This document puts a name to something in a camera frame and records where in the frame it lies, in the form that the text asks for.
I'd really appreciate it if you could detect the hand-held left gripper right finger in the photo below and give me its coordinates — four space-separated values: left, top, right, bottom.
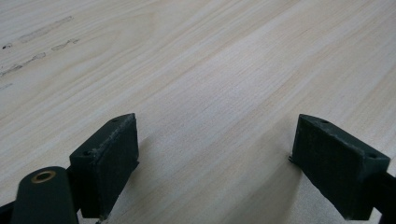
289 113 392 222

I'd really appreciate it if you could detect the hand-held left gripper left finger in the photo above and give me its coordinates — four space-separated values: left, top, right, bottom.
68 112 140 220

